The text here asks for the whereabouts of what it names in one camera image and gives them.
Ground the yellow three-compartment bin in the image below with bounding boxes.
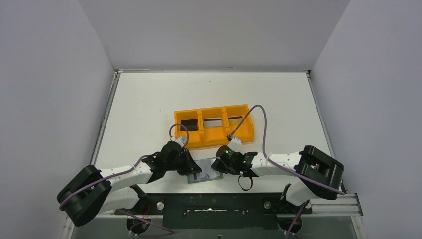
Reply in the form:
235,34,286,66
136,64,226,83
174,104,254,149

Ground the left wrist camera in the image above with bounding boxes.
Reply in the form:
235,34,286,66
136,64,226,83
170,135,188,148

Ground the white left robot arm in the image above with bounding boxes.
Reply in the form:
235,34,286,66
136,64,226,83
57,141,201,226

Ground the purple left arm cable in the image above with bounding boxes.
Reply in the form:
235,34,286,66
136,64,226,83
58,123,190,238

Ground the silver VIP card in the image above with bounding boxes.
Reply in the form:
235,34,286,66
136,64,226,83
198,161,218,180

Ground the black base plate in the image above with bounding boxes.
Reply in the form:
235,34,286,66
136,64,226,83
116,193,312,233

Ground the silver card middle bin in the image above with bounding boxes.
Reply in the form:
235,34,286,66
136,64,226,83
203,118,222,128

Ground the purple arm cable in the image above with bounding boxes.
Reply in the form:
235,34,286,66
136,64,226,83
226,104,346,239
58,123,190,238

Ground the gold card end bin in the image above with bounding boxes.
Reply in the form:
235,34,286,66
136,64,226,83
228,116,243,126

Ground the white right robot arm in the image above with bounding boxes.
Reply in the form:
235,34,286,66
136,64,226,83
211,145,344,206

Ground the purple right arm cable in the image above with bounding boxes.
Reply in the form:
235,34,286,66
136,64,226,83
226,104,346,239

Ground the green card holder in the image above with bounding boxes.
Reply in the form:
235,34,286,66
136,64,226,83
187,157,223,184

